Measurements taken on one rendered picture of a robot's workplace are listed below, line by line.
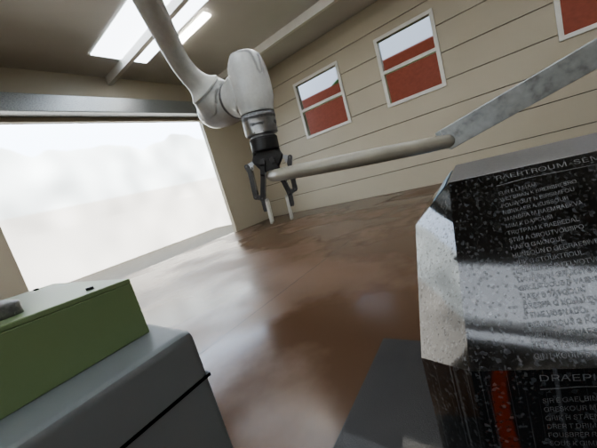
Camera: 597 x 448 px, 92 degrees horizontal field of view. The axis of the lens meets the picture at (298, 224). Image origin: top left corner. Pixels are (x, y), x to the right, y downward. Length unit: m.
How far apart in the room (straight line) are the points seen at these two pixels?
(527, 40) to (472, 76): 0.88
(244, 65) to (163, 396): 0.69
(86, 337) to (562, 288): 0.61
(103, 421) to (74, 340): 0.09
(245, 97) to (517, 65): 6.36
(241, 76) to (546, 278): 0.72
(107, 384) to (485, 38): 6.98
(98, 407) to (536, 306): 0.54
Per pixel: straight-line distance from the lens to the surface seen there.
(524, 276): 0.56
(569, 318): 0.55
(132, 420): 0.37
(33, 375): 0.40
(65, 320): 0.40
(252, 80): 0.79
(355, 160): 0.59
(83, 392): 0.36
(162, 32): 0.85
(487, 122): 0.78
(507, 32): 7.00
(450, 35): 7.12
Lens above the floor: 0.93
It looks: 8 degrees down
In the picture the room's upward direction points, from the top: 16 degrees counter-clockwise
